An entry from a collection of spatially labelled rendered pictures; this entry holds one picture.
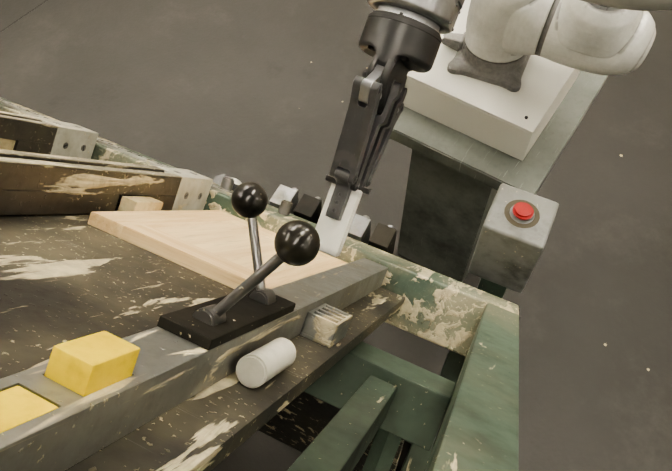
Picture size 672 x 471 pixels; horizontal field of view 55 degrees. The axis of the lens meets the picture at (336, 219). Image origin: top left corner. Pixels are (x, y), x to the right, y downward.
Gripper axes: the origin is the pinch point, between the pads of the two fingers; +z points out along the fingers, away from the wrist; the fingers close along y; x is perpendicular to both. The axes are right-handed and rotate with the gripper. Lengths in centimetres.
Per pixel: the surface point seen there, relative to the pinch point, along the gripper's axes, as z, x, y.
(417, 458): 40, -16, 49
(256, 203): 1.4, 8.0, -1.3
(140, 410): 14.0, 2.0, -24.3
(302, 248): 1.6, -1.7, -13.6
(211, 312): 9.6, 4.0, -13.1
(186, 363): 11.8, 2.0, -19.4
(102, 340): 9.7, 4.9, -26.6
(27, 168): 9.1, 41.3, 5.6
